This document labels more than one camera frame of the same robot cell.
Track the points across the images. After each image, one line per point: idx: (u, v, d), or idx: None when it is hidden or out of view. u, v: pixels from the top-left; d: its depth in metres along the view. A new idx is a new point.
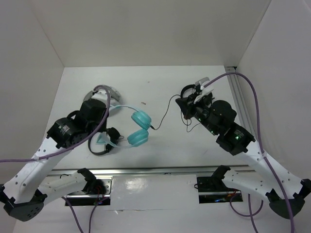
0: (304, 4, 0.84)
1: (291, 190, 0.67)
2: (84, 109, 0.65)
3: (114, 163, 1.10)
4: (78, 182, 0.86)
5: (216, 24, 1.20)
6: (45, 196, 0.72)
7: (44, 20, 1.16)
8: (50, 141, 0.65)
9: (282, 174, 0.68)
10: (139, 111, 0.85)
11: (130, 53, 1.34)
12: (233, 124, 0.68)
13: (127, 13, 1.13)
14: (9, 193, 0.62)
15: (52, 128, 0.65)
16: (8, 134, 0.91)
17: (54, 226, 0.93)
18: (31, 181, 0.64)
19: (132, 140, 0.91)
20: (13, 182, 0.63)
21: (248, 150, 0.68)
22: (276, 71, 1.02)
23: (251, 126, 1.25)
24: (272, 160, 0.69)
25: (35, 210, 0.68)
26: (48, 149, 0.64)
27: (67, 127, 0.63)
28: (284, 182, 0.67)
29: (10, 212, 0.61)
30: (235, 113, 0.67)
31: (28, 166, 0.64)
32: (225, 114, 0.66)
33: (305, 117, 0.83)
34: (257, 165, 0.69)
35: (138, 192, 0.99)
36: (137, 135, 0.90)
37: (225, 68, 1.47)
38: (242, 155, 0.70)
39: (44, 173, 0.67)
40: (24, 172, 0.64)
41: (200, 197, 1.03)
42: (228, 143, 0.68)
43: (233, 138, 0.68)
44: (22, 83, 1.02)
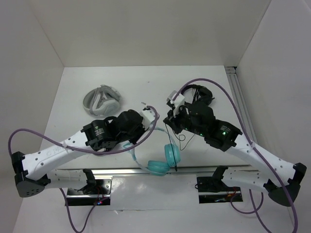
0: (304, 4, 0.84)
1: (285, 176, 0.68)
2: (121, 120, 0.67)
3: (114, 163, 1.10)
4: (79, 181, 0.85)
5: (216, 24, 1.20)
6: (49, 182, 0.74)
7: (44, 20, 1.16)
8: (82, 137, 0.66)
9: (274, 162, 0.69)
10: (174, 148, 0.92)
11: (130, 53, 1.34)
12: (214, 121, 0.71)
13: (127, 13, 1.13)
14: (25, 165, 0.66)
15: (88, 126, 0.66)
16: (8, 134, 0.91)
17: (54, 226, 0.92)
18: (48, 164, 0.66)
19: (150, 165, 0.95)
20: (34, 157, 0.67)
21: (236, 144, 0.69)
22: (276, 70, 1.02)
23: (251, 126, 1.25)
24: (261, 150, 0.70)
25: (35, 191, 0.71)
26: (77, 142, 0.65)
27: (101, 131, 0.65)
28: (276, 170, 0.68)
29: (18, 184, 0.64)
30: (210, 110, 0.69)
31: (54, 149, 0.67)
32: (201, 112, 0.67)
33: (305, 116, 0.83)
34: (249, 158, 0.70)
35: (138, 192, 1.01)
36: (158, 165, 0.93)
37: (225, 68, 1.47)
38: (231, 149, 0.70)
39: (63, 160, 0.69)
40: (47, 153, 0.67)
41: (200, 197, 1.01)
42: (216, 140, 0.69)
43: (220, 133, 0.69)
44: (22, 83, 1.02)
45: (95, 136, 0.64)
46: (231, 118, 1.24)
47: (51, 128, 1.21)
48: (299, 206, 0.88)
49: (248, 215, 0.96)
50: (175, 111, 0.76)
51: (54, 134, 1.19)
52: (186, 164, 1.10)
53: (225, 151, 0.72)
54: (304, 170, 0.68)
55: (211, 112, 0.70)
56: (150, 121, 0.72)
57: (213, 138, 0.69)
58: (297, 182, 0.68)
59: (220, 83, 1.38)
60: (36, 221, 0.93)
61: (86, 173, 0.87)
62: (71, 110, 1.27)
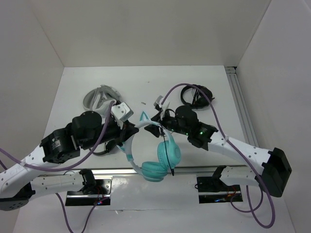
0: (304, 4, 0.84)
1: (260, 161, 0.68)
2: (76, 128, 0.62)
3: (113, 163, 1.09)
4: (74, 184, 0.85)
5: (215, 24, 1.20)
6: (33, 193, 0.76)
7: (44, 20, 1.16)
8: (40, 151, 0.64)
9: (247, 150, 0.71)
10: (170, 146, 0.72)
11: (130, 53, 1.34)
12: (197, 122, 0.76)
13: (127, 13, 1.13)
14: None
15: (46, 139, 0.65)
16: (8, 133, 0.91)
17: (54, 226, 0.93)
18: (13, 183, 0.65)
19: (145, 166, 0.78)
20: (0, 177, 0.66)
21: (212, 140, 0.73)
22: (275, 71, 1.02)
23: (251, 126, 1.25)
24: (236, 141, 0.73)
25: (17, 204, 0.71)
26: (37, 158, 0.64)
27: (57, 143, 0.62)
28: (250, 157, 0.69)
29: None
30: (194, 113, 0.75)
31: (17, 168, 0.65)
32: (186, 115, 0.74)
33: (305, 117, 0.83)
34: (226, 151, 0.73)
35: (138, 192, 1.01)
36: (152, 169, 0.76)
37: (225, 68, 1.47)
38: (210, 146, 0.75)
39: (29, 177, 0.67)
40: (10, 172, 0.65)
41: (200, 197, 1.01)
42: (197, 140, 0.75)
43: (198, 134, 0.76)
44: (22, 83, 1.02)
45: (53, 149, 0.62)
46: (231, 118, 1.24)
47: (51, 128, 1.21)
48: (300, 207, 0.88)
49: (248, 214, 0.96)
50: (161, 114, 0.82)
51: None
52: (186, 165, 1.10)
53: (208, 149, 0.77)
54: (280, 153, 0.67)
55: (194, 114, 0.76)
56: (118, 118, 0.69)
57: (194, 138, 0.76)
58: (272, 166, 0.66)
59: (220, 83, 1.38)
60: (36, 220, 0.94)
61: (86, 173, 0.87)
62: (70, 110, 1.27)
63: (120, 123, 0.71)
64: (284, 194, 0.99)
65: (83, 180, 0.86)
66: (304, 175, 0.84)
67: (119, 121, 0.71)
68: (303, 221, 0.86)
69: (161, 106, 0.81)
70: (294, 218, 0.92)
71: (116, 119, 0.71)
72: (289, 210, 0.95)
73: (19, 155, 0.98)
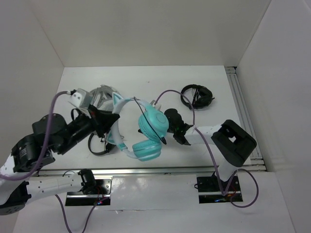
0: (304, 4, 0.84)
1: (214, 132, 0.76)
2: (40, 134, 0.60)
3: (114, 163, 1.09)
4: (72, 186, 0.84)
5: (215, 24, 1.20)
6: (29, 197, 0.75)
7: (44, 21, 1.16)
8: (11, 161, 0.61)
9: (206, 129, 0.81)
10: (151, 115, 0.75)
11: (130, 53, 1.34)
12: (181, 123, 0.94)
13: (127, 13, 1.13)
14: None
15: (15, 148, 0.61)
16: (8, 133, 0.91)
17: (54, 226, 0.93)
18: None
19: (137, 147, 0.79)
20: None
21: (186, 133, 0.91)
22: (275, 71, 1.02)
23: (251, 126, 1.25)
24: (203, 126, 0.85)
25: (12, 208, 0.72)
26: (8, 169, 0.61)
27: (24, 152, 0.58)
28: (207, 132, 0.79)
29: None
30: (179, 116, 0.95)
31: None
32: (172, 117, 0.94)
33: (305, 116, 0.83)
34: (197, 137, 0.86)
35: (137, 192, 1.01)
36: (145, 145, 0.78)
37: (225, 68, 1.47)
38: (188, 138, 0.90)
39: (11, 184, 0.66)
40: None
41: (200, 197, 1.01)
42: (179, 137, 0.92)
43: (180, 132, 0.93)
44: (22, 83, 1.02)
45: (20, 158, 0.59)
46: (231, 118, 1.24)
47: None
48: (300, 207, 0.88)
49: (248, 214, 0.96)
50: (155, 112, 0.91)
51: None
52: (186, 164, 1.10)
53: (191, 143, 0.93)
54: (229, 123, 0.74)
55: (180, 117, 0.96)
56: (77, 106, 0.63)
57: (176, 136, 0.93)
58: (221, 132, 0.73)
59: (220, 83, 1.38)
60: (36, 220, 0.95)
61: (86, 173, 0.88)
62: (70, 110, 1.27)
63: (84, 109, 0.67)
64: (284, 194, 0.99)
65: (82, 180, 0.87)
66: (303, 175, 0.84)
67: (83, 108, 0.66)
68: (303, 221, 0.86)
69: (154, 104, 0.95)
70: (294, 218, 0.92)
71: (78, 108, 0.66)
72: (289, 210, 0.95)
73: None
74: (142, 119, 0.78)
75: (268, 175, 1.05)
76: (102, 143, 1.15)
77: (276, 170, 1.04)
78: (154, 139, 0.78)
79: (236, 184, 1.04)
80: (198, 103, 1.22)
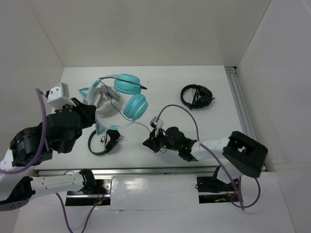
0: (304, 4, 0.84)
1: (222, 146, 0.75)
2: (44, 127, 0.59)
3: (114, 163, 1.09)
4: (74, 184, 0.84)
5: (215, 24, 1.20)
6: (33, 193, 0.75)
7: (44, 20, 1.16)
8: (10, 155, 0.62)
9: (213, 143, 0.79)
10: (123, 76, 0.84)
11: (130, 53, 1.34)
12: (185, 139, 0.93)
13: (127, 13, 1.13)
14: None
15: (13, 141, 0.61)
16: (8, 133, 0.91)
17: (54, 226, 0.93)
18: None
19: (128, 112, 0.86)
20: None
21: (193, 150, 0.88)
22: (275, 71, 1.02)
23: (251, 126, 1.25)
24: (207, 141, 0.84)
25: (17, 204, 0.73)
26: (8, 163, 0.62)
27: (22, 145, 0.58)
28: (215, 147, 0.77)
29: None
30: (181, 133, 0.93)
31: None
32: (175, 137, 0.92)
33: (305, 116, 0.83)
34: (204, 152, 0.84)
35: (137, 192, 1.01)
36: (132, 100, 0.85)
37: (225, 68, 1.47)
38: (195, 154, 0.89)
39: (13, 178, 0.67)
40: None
41: (200, 197, 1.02)
42: (186, 155, 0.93)
43: (185, 149, 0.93)
44: (22, 83, 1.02)
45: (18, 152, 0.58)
46: (231, 118, 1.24)
47: None
48: (300, 207, 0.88)
49: (248, 214, 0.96)
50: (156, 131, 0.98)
51: None
52: (186, 164, 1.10)
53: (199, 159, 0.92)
54: (235, 135, 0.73)
55: (182, 133, 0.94)
56: (61, 95, 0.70)
57: (183, 155, 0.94)
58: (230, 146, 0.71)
59: (220, 83, 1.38)
60: (37, 220, 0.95)
61: (86, 173, 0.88)
62: None
63: (69, 99, 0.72)
64: (284, 194, 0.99)
65: (83, 179, 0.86)
66: (303, 175, 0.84)
67: (67, 98, 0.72)
68: (303, 220, 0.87)
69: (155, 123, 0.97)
70: (294, 218, 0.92)
71: (64, 101, 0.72)
72: (289, 210, 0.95)
73: None
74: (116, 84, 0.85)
75: (268, 175, 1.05)
76: (102, 143, 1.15)
77: (276, 170, 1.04)
78: (137, 93, 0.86)
79: (236, 184, 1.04)
80: (198, 103, 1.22)
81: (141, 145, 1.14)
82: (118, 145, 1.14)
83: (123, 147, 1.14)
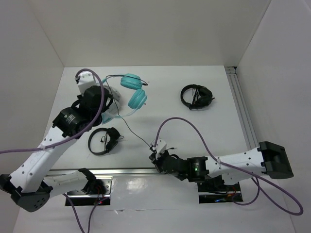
0: (304, 4, 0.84)
1: (258, 162, 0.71)
2: (88, 98, 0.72)
3: (114, 163, 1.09)
4: (80, 179, 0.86)
5: (215, 24, 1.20)
6: (52, 188, 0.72)
7: (44, 20, 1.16)
8: (55, 130, 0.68)
9: (242, 159, 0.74)
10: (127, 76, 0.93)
11: (130, 53, 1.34)
12: (186, 165, 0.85)
13: (127, 13, 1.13)
14: (16, 182, 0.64)
15: (57, 119, 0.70)
16: (8, 133, 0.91)
17: (54, 226, 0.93)
18: (37, 171, 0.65)
19: (134, 104, 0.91)
20: (20, 171, 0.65)
21: (209, 170, 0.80)
22: (275, 71, 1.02)
23: (251, 126, 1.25)
24: (228, 157, 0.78)
25: (41, 201, 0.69)
26: (54, 138, 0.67)
27: (72, 116, 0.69)
28: (249, 163, 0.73)
29: (18, 201, 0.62)
30: (180, 161, 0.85)
31: (35, 156, 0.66)
32: (175, 168, 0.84)
33: (305, 116, 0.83)
34: (226, 170, 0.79)
35: (137, 192, 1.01)
36: (136, 95, 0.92)
37: (225, 68, 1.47)
38: (214, 174, 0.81)
39: (50, 163, 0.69)
40: (30, 161, 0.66)
41: (200, 197, 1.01)
42: (198, 177, 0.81)
43: (195, 171, 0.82)
44: (22, 83, 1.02)
45: (69, 123, 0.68)
46: (231, 118, 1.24)
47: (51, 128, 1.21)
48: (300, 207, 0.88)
49: (248, 214, 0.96)
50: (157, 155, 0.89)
51: None
52: None
53: (211, 176, 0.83)
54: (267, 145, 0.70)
55: (181, 160, 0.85)
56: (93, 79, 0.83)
57: (194, 177, 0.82)
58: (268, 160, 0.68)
59: (220, 83, 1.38)
60: (37, 220, 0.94)
61: (85, 171, 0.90)
62: None
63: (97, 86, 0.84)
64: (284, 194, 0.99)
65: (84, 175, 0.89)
66: (303, 175, 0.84)
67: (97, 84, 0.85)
68: (303, 220, 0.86)
69: (154, 148, 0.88)
70: (294, 218, 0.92)
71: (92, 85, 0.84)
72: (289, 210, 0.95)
73: (19, 155, 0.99)
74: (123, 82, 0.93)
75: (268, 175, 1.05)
76: (102, 143, 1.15)
77: None
78: (140, 89, 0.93)
79: (236, 184, 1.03)
80: (198, 103, 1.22)
81: (141, 146, 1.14)
82: (118, 145, 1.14)
83: (123, 147, 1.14)
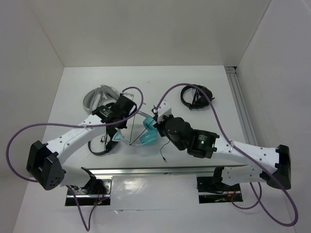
0: (304, 4, 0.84)
1: (272, 162, 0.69)
2: (122, 101, 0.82)
3: (114, 164, 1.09)
4: (85, 175, 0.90)
5: (215, 24, 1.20)
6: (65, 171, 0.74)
7: (44, 20, 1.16)
8: (95, 117, 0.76)
9: (257, 153, 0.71)
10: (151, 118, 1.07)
11: (130, 52, 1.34)
12: (193, 132, 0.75)
13: (127, 13, 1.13)
14: (52, 149, 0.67)
15: (96, 109, 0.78)
16: (8, 133, 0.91)
17: (53, 226, 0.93)
18: (73, 143, 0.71)
19: (143, 139, 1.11)
20: (57, 141, 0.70)
21: (217, 148, 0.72)
22: (275, 71, 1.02)
23: (251, 125, 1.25)
24: (242, 144, 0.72)
25: (55, 181, 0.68)
26: (94, 122, 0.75)
27: (109, 112, 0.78)
28: (262, 159, 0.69)
29: (53, 164, 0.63)
30: (186, 124, 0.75)
31: (74, 131, 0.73)
32: (179, 129, 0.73)
33: (305, 116, 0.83)
34: (233, 157, 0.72)
35: (137, 192, 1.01)
36: (147, 135, 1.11)
37: (225, 68, 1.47)
38: (215, 155, 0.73)
39: (82, 142, 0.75)
40: (69, 134, 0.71)
41: (200, 197, 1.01)
42: (199, 151, 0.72)
43: (199, 143, 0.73)
44: (22, 83, 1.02)
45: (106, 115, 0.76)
46: (231, 118, 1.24)
47: (51, 128, 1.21)
48: (300, 207, 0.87)
49: (248, 214, 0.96)
50: (159, 119, 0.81)
51: (53, 134, 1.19)
52: (187, 164, 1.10)
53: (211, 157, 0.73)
54: (287, 150, 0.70)
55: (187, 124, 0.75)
56: None
57: (194, 148, 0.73)
58: (284, 164, 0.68)
59: (219, 83, 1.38)
60: (37, 220, 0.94)
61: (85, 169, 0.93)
62: (70, 110, 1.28)
63: None
64: (284, 194, 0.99)
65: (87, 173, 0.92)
66: (303, 175, 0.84)
67: None
68: (303, 220, 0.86)
69: (156, 111, 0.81)
70: (294, 218, 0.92)
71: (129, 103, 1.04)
72: (289, 210, 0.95)
73: (20, 155, 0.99)
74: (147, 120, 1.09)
75: None
76: (102, 143, 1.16)
77: None
78: (155, 131, 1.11)
79: (236, 184, 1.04)
80: (198, 103, 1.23)
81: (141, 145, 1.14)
82: (119, 145, 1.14)
83: (123, 147, 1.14)
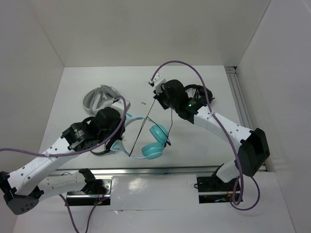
0: (304, 5, 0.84)
1: (239, 137, 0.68)
2: (99, 118, 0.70)
3: (114, 163, 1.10)
4: (77, 182, 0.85)
5: (215, 24, 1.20)
6: (42, 192, 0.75)
7: (44, 21, 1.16)
8: (63, 141, 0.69)
9: (231, 126, 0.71)
10: (159, 127, 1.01)
11: (129, 52, 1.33)
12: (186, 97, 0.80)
13: (127, 13, 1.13)
14: (12, 182, 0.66)
15: (67, 131, 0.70)
16: (9, 133, 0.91)
17: (53, 226, 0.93)
18: (35, 176, 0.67)
19: (146, 149, 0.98)
20: (19, 173, 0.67)
21: (198, 112, 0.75)
22: (275, 71, 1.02)
23: (251, 125, 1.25)
24: (222, 117, 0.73)
25: (28, 206, 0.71)
26: (60, 149, 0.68)
27: (81, 132, 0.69)
28: (231, 132, 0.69)
29: (11, 201, 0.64)
30: (180, 85, 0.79)
31: (38, 161, 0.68)
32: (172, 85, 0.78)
33: (305, 116, 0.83)
34: (210, 125, 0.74)
35: (137, 192, 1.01)
36: (152, 146, 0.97)
37: (225, 68, 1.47)
38: (196, 119, 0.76)
39: (48, 171, 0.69)
40: (32, 165, 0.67)
41: (201, 197, 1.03)
42: (185, 111, 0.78)
43: (187, 106, 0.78)
44: (22, 83, 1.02)
45: (77, 138, 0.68)
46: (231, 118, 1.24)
47: (51, 127, 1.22)
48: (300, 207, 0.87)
49: (248, 214, 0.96)
50: (157, 89, 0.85)
51: (53, 134, 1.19)
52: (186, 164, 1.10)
53: (194, 122, 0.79)
54: (260, 133, 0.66)
55: (181, 86, 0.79)
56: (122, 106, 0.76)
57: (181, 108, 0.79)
58: (250, 143, 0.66)
59: (219, 83, 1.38)
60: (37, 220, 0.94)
61: (86, 173, 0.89)
62: (70, 110, 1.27)
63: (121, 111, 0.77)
64: (284, 194, 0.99)
65: (84, 177, 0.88)
66: (303, 175, 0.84)
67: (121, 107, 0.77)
68: (302, 220, 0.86)
69: (152, 81, 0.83)
70: (294, 218, 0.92)
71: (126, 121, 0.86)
72: (289, 209, 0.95)
73: (20, 155, 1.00)
74: (154, 129, 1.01)
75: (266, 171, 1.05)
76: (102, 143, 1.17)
77: (276, 170, 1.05)
78: (161, 142, 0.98)
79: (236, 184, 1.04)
80: None
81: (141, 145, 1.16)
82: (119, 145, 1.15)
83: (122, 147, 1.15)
